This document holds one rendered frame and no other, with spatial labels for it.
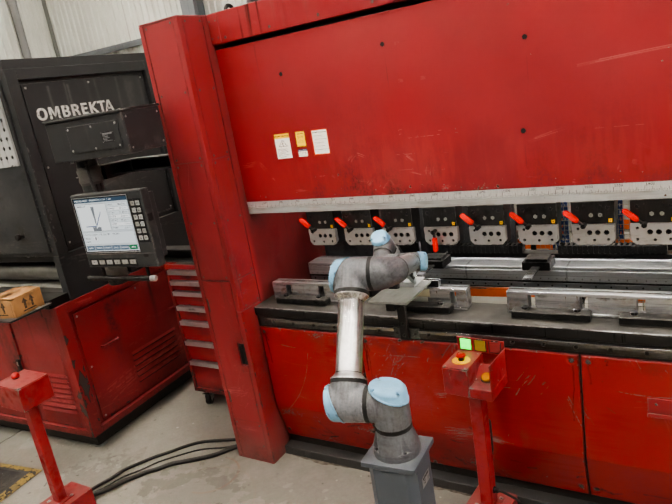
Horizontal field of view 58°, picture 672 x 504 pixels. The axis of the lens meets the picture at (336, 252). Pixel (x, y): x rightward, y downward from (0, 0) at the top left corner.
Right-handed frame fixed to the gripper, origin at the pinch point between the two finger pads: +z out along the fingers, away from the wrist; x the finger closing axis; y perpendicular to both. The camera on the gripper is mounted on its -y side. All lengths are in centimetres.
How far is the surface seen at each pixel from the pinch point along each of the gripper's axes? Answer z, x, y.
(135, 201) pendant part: -72, 102, -2
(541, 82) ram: -58, -62, 52
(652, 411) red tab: 28, -96, -36
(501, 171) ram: -34, -45, 32
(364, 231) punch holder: -15.1, 19.8, 18.0
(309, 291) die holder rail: 11, 58, 0
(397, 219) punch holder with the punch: -19.1, 2.5, 21.2
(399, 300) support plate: -10.8, -3.7, -14.1
